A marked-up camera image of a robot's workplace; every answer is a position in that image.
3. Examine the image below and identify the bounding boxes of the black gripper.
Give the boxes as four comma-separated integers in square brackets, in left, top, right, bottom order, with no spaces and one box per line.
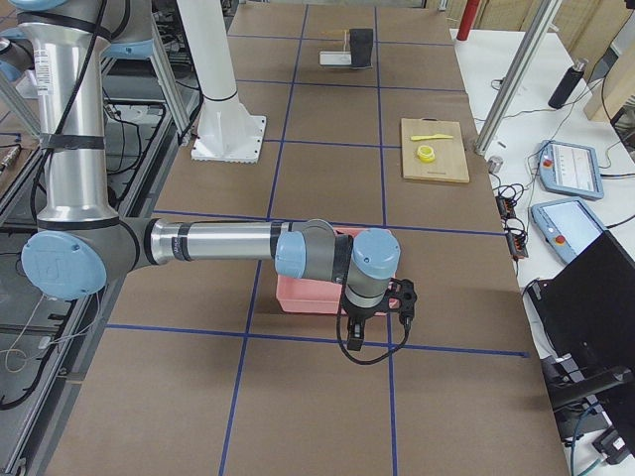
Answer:
[343,300,368,350]

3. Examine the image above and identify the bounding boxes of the dark grey cloth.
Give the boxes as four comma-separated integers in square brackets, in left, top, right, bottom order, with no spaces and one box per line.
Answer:
[349,28,374,69]

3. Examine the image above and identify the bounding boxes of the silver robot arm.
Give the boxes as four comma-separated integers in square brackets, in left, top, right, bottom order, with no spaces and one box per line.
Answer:
[16,1,416,355]
[1,27,35,82]

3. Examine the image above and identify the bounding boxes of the black water bottle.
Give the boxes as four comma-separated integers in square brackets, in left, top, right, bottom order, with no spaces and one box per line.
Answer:
[548,59,588,109]

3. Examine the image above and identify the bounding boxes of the pink plastic bin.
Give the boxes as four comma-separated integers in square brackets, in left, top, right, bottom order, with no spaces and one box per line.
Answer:
[275,225,398,317]

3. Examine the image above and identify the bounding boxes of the bamboo cutting board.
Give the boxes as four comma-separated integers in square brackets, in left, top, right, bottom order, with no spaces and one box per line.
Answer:
[401,118,470,183]

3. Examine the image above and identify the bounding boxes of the yellow lemon slices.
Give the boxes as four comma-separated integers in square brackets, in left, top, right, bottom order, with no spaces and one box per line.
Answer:
[416,145,436,164]

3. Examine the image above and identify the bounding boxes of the yellow plastic knife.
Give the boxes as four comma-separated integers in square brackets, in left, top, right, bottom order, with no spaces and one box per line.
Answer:
[410,133,454,142]

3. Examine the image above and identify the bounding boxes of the small metal cube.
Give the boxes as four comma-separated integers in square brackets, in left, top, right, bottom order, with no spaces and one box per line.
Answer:
[487,156,504,175]

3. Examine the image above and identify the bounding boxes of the black monitor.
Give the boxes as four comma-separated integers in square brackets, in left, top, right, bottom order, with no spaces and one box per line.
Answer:
[525,231,634,424]

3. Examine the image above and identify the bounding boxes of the near blue teach pendant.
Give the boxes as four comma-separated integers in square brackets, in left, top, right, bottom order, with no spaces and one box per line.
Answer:
[530,197,607,264]

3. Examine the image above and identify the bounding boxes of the blue teach pendant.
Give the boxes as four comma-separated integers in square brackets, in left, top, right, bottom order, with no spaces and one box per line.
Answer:
[538,140,604,200]
[530,197,607,264]

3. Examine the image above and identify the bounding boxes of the far blue teach pendant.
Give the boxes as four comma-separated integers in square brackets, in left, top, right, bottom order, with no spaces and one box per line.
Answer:
[538,140,604,200]

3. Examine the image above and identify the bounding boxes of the white rectangular tray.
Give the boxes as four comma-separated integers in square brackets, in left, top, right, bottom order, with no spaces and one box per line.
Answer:
[318,51,352,67]

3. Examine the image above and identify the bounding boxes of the red cylinder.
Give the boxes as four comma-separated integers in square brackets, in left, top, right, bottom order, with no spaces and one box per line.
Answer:
[456,0,480,41]

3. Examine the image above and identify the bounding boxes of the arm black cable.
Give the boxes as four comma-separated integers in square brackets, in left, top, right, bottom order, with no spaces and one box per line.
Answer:
[334,292,413,367]

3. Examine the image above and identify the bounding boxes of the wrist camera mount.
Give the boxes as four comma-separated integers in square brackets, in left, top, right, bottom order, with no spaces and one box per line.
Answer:
[379,279,418,321]

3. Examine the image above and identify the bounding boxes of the white pedestal column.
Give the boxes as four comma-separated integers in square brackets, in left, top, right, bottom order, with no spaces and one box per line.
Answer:
[178,0,267,164]

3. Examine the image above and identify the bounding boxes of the aluminium frame post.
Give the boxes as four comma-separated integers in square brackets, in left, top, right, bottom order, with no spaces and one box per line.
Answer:
[474,0,562,156]

